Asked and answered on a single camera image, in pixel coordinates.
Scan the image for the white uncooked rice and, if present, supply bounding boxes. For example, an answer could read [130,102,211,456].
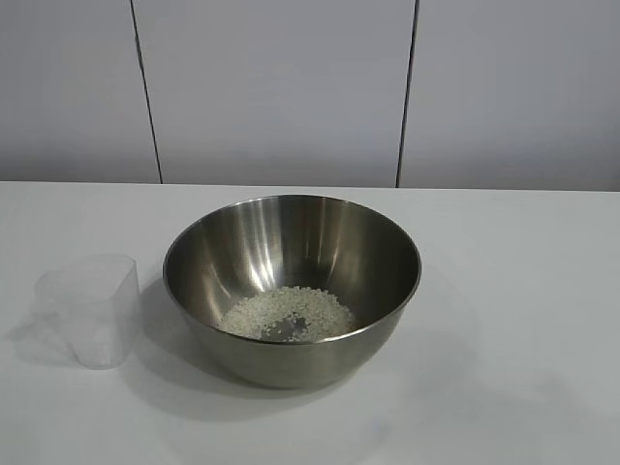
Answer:
[220,285,357,340]

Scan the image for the stainless steel mixing bowl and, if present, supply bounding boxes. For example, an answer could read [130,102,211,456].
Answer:
[162,193,423,388]

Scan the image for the translucent plastic measuring cup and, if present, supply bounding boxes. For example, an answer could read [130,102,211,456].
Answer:
[33,253,141,372]

